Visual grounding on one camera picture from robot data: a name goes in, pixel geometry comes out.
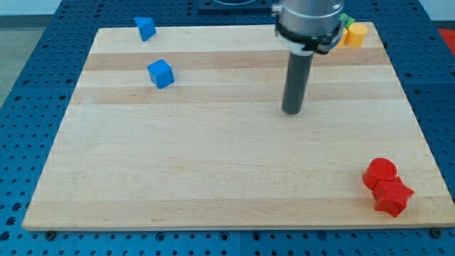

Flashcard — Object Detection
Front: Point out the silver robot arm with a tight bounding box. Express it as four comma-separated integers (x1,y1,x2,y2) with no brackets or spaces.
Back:
272,0,348,56

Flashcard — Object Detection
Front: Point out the yellow block behind arm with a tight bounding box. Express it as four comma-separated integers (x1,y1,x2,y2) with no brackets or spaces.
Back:
336,28,348,47

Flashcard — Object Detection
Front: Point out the yellow hexagon block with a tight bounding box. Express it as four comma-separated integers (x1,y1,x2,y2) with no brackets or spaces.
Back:
345,23,368,48

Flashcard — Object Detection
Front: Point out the wooden board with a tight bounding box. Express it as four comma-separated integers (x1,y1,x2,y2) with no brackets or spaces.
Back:
22,23,454,231

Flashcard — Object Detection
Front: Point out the blue cube block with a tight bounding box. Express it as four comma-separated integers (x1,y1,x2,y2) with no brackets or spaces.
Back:
147,59,175,89

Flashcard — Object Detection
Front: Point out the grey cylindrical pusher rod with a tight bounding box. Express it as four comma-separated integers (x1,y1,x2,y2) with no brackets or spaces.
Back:
282,53,313,114

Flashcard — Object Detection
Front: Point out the blue triangular block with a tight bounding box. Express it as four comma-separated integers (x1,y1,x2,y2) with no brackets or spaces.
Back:
134,17,156,42

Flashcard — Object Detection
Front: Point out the red cylinder block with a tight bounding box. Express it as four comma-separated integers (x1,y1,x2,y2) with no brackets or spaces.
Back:
362,158,397,190

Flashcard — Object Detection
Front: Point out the green block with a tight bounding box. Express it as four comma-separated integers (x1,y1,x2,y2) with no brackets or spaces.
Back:
340,13,355,29

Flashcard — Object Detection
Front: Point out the red star block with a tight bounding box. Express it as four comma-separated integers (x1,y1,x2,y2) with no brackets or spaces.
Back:
372,176,414,218

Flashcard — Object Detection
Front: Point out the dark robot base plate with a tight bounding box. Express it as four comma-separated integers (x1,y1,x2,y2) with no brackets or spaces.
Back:
196,0,279,12

